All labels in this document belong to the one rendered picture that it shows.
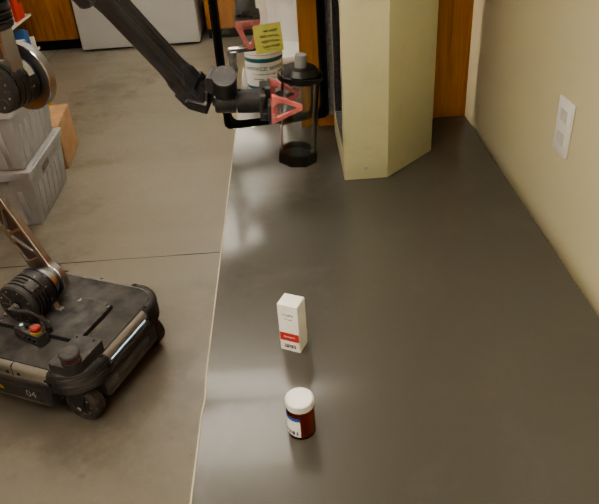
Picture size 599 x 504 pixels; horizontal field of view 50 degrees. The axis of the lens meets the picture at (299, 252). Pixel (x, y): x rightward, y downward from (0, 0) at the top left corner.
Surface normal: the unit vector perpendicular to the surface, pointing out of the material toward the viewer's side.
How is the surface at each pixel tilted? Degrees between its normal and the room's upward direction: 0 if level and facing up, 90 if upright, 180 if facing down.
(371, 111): 90
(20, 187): 95
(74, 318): 0
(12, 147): 95
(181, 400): 0
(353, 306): 0
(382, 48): 90
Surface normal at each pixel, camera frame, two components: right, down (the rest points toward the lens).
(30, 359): -0.07, -0.83
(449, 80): 0.04, 0.55
